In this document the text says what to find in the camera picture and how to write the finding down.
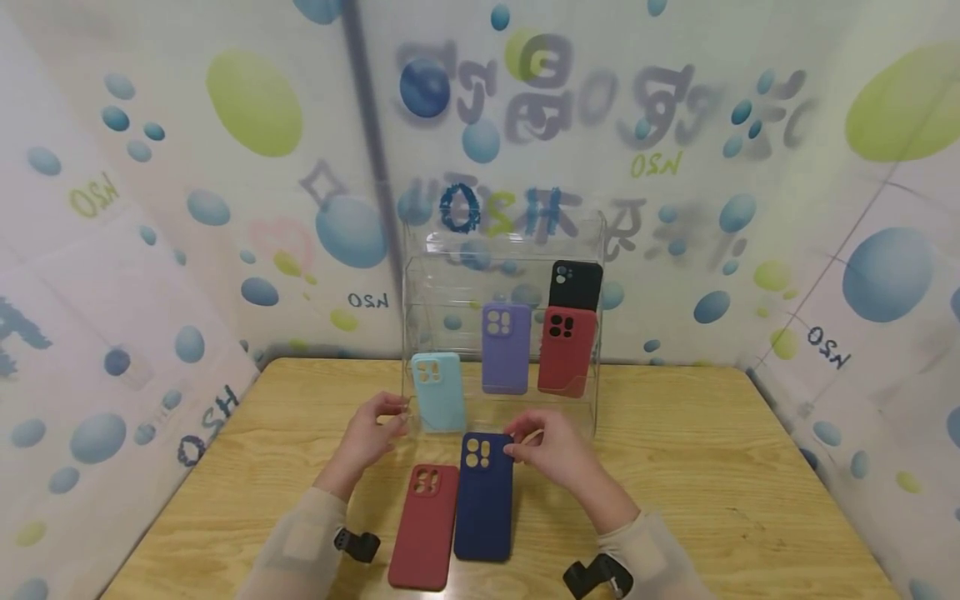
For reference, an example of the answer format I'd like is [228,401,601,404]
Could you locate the person's left hand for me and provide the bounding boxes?
[339,392,413,483]

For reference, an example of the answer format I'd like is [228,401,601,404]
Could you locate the person's right hand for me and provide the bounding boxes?
[502,407,595,494]

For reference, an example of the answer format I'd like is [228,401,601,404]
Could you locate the navy blue phone case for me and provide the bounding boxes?
[452,431,517,563]

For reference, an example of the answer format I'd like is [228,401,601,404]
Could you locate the person's left forearm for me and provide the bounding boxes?
[235,460,363,600]

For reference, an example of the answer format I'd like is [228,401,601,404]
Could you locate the person's right forearm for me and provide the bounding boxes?
[576,468,715,600]

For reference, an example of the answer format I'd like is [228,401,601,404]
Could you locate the light blue phone case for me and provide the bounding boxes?
[410,352,467,435]

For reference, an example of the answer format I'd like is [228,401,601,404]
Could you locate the purple phone case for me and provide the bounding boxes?
[480,302,533,396]

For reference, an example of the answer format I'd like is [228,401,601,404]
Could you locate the dark red phone case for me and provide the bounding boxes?
[387,463,461,593]

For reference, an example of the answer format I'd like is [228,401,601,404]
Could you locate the black wrist band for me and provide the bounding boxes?
[332,527,383,564]
[562,552,636,600]

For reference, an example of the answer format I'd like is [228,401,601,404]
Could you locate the clear acrylic display rack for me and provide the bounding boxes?
[402,212,608,440]

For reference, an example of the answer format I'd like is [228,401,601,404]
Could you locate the black phone case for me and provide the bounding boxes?
[547,260,605,314]

